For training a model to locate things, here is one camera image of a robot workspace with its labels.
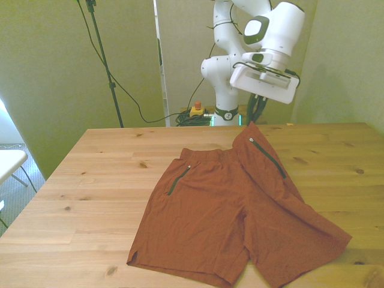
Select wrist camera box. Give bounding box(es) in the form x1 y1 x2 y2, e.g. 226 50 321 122
258 68 292 82

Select black floor cable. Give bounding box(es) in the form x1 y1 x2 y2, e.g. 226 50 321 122
19 165 38 194

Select white folding chair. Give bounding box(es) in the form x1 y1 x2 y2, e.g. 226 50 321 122
0 149 29 188

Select rust red shorts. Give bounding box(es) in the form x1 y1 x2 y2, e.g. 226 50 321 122
126 121 353 288

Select white room divider frame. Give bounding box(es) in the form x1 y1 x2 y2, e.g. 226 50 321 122
153 0 171 127

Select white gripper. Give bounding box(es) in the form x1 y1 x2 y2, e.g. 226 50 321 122
229 64 301 125

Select dark tripod stand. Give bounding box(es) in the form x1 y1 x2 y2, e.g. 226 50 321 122
85 0 125 128

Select black camera cable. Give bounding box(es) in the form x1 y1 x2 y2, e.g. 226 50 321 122
232 61 298 76

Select black stand cable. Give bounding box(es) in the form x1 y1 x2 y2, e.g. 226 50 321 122
75 0 182 124

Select coiled dark cable bundle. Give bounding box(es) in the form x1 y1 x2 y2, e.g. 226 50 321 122
175 109 215 127

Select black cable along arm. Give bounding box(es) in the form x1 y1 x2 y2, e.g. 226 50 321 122
187 0 244 110

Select yellow emergency stop box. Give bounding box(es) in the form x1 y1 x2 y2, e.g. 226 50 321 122
190 101 211 119

